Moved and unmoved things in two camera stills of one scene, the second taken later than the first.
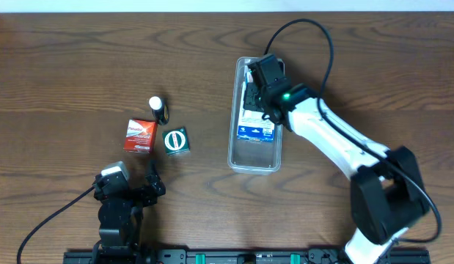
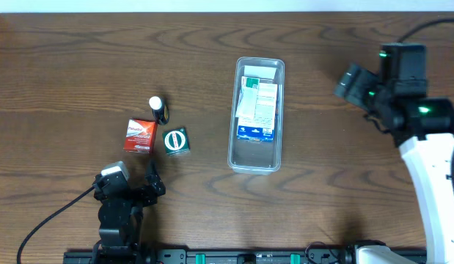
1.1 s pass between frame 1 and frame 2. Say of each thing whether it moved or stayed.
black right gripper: moved
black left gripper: stayed
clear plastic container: stayed
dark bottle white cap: stayed
